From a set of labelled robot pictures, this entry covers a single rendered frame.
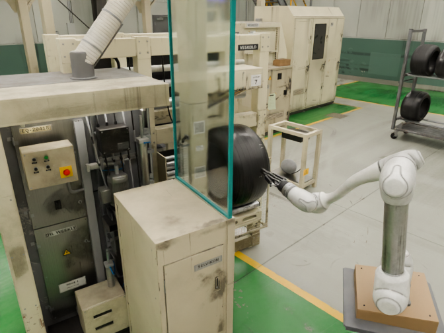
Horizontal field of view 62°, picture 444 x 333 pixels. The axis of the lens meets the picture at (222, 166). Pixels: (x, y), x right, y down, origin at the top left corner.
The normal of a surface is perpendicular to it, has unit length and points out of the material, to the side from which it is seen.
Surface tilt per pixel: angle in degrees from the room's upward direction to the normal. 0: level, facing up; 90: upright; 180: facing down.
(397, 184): 87
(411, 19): 90
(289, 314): 0
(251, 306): 0
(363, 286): 4
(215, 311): 90
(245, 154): 53
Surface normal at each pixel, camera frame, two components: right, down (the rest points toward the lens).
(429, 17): -0.73, 0.25
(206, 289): 0.55, 0.33
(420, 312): -0.06, -0.92
